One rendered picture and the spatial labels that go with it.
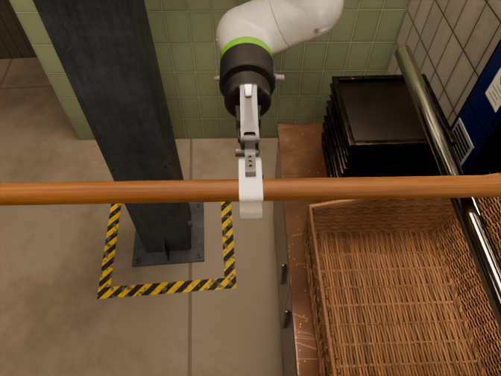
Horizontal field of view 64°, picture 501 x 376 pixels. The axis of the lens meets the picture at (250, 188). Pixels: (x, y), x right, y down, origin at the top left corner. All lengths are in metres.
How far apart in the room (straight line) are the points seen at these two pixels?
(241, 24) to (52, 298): 1.49
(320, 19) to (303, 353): 0.77
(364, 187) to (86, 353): 1.44
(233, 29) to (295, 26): 0.10
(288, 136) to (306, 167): 0.15
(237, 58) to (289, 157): 0.77
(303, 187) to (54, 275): 1.58
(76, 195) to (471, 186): 0.51
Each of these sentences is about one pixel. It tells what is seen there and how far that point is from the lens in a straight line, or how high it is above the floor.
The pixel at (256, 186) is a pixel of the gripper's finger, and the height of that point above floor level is 1.22.
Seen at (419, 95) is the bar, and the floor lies 1.17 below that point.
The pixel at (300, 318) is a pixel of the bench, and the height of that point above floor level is 0.58.
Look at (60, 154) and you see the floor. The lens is 2.40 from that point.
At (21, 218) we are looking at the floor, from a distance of 2.21.
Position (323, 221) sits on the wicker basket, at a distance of 1.16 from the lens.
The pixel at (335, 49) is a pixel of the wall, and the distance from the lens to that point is 1.92.
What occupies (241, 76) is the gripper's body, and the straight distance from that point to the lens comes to 0.64.
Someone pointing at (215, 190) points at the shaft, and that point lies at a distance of 0.52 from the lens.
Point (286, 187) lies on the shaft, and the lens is 0.52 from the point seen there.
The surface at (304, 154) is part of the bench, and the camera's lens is 1.40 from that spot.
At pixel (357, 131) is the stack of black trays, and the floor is 0.85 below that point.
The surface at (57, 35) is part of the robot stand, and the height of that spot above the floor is 1.09.
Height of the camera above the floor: 1.62
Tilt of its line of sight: 53 degrees down
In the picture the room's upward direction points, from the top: straight up
